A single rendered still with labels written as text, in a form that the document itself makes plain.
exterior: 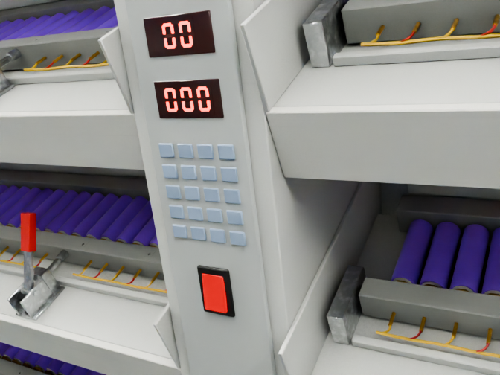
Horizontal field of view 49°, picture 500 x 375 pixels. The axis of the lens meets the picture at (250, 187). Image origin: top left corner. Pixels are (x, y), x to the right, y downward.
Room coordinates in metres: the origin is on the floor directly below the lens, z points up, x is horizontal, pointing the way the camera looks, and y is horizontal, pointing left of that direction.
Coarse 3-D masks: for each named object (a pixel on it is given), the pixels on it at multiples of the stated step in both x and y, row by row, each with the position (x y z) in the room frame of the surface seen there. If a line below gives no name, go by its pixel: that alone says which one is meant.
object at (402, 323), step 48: (432, 192) 0.42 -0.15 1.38; (480, 192) 0.40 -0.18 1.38; (336, 240) 0.36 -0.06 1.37; (384, 240) 0.41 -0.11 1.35; (432, 240) 0.38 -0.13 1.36; (480, 240) 0.36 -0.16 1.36; (336, 288) 0.36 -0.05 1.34; (384, 288) 0.34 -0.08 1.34; (432, 288) 0.33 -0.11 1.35; (480, 288) 0.34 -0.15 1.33; (288, 336) 0.29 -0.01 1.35; (336, 336) 0.33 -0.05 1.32; (384, 336) 0.33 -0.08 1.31; (432, 336) 0.32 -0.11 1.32; (480, 336) 0.31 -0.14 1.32
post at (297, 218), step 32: (256, 0) 0.30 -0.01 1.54; (128, 32) 0.34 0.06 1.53; (128, 64) 0.34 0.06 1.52; (256, 96) 0.30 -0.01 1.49; (256, 128) 0.30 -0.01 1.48; (256, 160) 0.30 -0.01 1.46; (256, 192) 0.30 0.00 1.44; (288, 192) 0.31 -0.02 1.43; (320, 192) 0.35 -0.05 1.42; (352, 192) 0.41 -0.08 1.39; (160, 224) 0.34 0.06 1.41; (288, 224) 0.31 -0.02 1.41; (320, 224) 0.35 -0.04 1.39; (288, 256) 0.31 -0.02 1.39; (320, 256) 0.35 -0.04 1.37; (288, 288) 0.30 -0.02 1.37; (288, 320) 0.30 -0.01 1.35
